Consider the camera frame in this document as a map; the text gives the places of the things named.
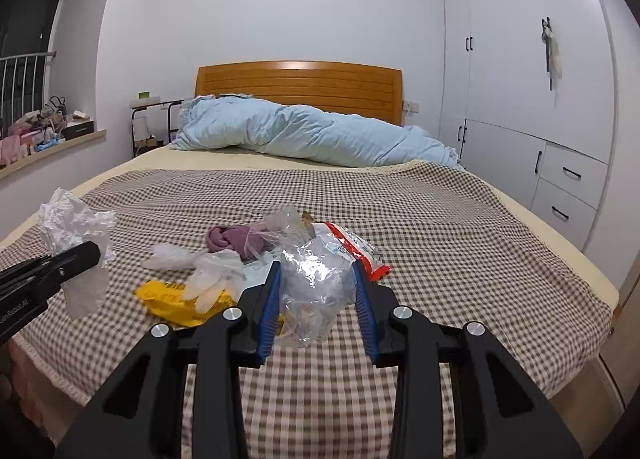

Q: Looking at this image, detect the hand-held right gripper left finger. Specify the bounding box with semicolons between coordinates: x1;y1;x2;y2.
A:
53;260;283;459

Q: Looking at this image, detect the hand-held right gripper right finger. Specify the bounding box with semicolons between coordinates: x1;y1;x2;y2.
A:
351;261;586;459

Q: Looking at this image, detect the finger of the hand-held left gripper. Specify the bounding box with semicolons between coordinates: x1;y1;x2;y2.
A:
0;240;101;297

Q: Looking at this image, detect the white plastic bag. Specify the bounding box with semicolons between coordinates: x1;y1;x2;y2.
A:
39;188;117;322

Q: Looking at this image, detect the clear plastic bag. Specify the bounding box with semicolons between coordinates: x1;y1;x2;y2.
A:
277;234;357;347

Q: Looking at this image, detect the red white snack packet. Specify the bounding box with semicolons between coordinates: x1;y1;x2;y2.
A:
310;222;392;282

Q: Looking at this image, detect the clear disposable glove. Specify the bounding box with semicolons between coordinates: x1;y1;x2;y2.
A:
182;249;248;315
141;243;201;271

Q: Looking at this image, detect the purple cloth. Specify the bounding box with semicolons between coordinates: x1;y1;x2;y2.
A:
206;222;271;262

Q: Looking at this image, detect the brown checkered blanket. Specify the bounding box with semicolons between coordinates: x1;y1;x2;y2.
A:
0;160;613;459

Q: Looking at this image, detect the yellow snack packet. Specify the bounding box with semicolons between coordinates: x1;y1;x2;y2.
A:
134;280;238;327

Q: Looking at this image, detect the wooden windowsill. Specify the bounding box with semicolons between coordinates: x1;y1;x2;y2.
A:
0;129;107;180

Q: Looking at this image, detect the black box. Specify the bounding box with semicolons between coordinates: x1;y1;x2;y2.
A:
62;120;95;141

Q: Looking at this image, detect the pile of small bags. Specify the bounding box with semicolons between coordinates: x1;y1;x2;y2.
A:
0;96;66;165

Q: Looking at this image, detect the black bedside rack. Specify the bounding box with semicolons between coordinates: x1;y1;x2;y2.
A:
131;100;186;157

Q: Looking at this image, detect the light blue duvet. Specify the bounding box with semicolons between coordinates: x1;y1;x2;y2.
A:
171;94;461;169

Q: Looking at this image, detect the white window railing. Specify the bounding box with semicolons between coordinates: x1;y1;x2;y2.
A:
0;52;57;115

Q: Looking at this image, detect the wooden bed with checkered cover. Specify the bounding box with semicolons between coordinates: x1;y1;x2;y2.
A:
10;60;626;440

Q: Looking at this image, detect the light wood door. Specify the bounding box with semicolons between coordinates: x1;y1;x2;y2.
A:
600;264;640;410

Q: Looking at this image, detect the white wardrobe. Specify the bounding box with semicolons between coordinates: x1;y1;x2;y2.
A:
438;0;616;252

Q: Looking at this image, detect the hanging white cloth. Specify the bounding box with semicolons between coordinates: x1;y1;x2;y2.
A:
540;16;563;92

